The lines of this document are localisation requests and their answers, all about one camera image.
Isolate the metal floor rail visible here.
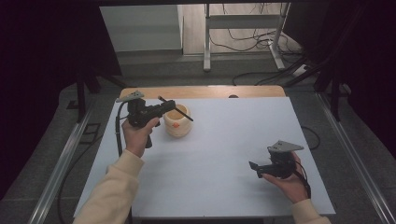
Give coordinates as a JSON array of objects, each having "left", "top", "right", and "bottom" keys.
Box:
[
  {"left": 315, "top": 92, "right": 396, "bottom": 224},
  {"left": 27, "top": 110, "right": 92, "bottom": 224}
]

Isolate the white table board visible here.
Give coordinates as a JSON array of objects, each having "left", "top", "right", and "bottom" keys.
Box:
[{"left": 73, "top": 96, "right": 336, "bottom": 218}]

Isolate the cream ceramic cup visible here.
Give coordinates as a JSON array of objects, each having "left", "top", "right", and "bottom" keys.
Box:
[{"left": 163, "top": 104, "right": 191, "bottom": 138}]

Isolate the black metal stand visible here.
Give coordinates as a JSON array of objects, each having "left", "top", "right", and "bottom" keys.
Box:
[
  {"left": 74, "top": 69, "right": 129, "bottom": 124},
  {"left": 312, "top": 69, "right": 353, "bottom": 123}
]

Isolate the black floor bracket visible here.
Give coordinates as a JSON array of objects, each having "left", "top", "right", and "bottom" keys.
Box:
[{"left": 78, "top": 122, "right": 103, "bottom": 146}]

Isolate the left hand-held gripper black cable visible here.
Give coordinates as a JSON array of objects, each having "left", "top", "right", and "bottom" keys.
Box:
[{"left": 114, "top": 101, "right": 132, "bottom": 158}]

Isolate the black pen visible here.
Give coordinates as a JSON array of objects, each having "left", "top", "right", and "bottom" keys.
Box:
[{"left": 157, "top": 95, "right": 194, "bottom": 122}]

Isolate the wooden table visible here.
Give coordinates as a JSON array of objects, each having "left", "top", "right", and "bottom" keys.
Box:
[{"left": 119, "top": 85, "right": 287, "bottom": 101}]

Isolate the black floor cable loop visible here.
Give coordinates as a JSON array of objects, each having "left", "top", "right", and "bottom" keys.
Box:
[{"left": 300, "top": 124, "right": 321, "bottom": 151}]

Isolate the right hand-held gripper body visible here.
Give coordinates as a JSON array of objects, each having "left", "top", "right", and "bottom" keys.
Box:
[{"left": 257, "top": 140, "right": 305, "bottom": 180}]

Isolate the tangle of black floor cables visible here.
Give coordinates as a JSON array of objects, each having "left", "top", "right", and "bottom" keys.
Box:
[{"left": 208, "top": 3, "right": 316, "bottom": 87}]

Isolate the right hand-held gripper black cable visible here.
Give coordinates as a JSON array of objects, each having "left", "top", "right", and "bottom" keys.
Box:
[{"left": 293, "top": 161, "right": 313, "bottom": 201}]

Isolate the person's left hand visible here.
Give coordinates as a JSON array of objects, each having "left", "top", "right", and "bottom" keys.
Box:
[{"left": 120, "top": 117, "right": 161, "bottom": 159}]

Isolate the person's right hand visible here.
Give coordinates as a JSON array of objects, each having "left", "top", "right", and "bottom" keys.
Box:
[{"left": 262, "top": 151, "right": 310, "bottom": 205}]

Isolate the grey cabinet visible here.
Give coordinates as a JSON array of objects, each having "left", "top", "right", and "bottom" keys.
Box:
[{"left": 99, "top": 4, "right": 185, "bottom": 58}]

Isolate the white metal desk frame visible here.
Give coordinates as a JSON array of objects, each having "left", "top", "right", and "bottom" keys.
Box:
[{"left": 203, "top": 3, "right": 292, "bottom": 73}]

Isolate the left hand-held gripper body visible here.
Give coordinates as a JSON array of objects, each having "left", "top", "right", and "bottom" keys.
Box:
[{"left": 115, "top": 90, "right": 164, "bottom": 149}]

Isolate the hand-held gripper black cable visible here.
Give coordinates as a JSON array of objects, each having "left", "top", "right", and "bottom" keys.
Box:
[
  {"left": 114, "top": 101, "right": 132, "bottom": 158},
  {"left": 293, "top": 161, "right": 313, "bottom": 201}
]

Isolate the long black floor cable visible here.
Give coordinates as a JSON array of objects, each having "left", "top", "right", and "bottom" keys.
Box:
[{"left": 57, "top": 133, "right": 104, "bottom": 224}]

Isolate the white power strip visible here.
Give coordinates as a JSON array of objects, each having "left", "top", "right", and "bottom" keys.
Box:
[{"left": 291, "top": 63, "right": 310, "bottom": 77}]

